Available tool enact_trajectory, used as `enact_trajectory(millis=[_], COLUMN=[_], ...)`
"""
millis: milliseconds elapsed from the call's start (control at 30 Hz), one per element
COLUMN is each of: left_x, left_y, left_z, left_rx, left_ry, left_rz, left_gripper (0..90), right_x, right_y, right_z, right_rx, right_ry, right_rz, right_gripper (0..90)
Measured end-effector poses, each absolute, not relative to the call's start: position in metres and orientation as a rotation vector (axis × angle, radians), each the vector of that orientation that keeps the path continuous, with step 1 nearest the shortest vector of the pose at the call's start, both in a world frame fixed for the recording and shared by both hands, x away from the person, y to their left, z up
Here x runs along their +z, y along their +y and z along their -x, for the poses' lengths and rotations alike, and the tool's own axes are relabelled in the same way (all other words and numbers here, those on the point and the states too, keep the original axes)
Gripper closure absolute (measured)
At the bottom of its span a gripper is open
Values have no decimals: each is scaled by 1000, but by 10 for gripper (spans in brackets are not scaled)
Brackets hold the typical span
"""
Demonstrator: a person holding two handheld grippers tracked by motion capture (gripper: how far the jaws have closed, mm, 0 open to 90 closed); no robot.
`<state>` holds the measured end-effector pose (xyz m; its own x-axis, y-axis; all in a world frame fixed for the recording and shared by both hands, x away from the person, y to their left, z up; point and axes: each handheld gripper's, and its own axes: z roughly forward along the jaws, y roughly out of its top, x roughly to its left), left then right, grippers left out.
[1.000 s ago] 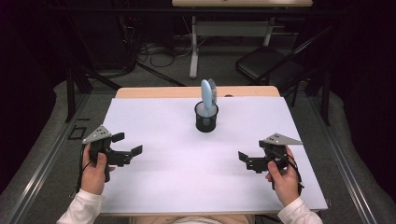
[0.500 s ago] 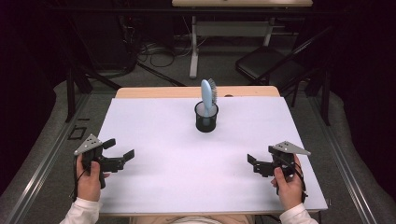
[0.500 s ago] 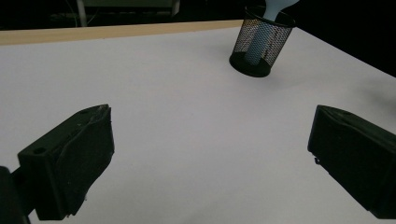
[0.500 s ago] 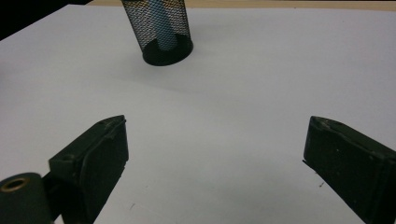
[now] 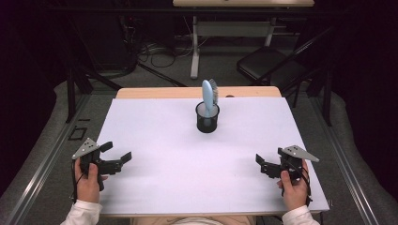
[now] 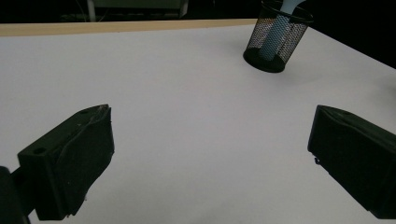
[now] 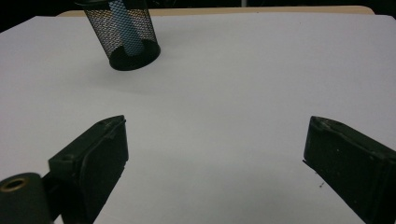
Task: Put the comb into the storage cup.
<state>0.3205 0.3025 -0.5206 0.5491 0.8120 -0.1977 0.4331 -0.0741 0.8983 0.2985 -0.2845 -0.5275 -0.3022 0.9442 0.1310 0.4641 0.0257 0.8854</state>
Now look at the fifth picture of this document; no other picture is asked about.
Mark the black folding chair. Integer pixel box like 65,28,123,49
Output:
236,26,334,109

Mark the person's torso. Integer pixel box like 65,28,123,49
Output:
130,215,257,225

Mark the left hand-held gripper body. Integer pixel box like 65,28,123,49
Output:
71,137,123,192

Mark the white-legged desk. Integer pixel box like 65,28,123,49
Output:
172,0,315,80

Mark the right hand-held gripper cable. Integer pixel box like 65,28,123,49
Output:
289,162,314,207

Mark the metal floor rail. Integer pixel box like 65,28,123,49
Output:
6,93,92,225
309,97,380,225

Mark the white board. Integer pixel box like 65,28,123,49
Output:
97,97,330,216

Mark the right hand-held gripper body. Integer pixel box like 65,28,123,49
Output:
260,144,320,182

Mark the black mesh cup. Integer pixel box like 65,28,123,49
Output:
194,100,221,134

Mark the hand-held gripper cable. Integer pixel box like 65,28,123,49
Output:
289,162,314,207
70,162,85,204

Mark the thick black floor cable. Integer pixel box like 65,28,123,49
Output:
137,62,188,88

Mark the person's left hand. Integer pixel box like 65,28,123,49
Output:
74,157,109,203

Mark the left hand-held gripper cable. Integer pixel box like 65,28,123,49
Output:
70,162,85,204

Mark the light blue hairbrush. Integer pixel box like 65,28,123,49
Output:
201,78,220,119

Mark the person's right hand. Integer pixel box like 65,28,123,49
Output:
276,160,311,211

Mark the bundle of floor cables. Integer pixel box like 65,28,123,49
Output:
137,40,195,68

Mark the black metal stand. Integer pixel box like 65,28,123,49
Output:
64,18,123,124

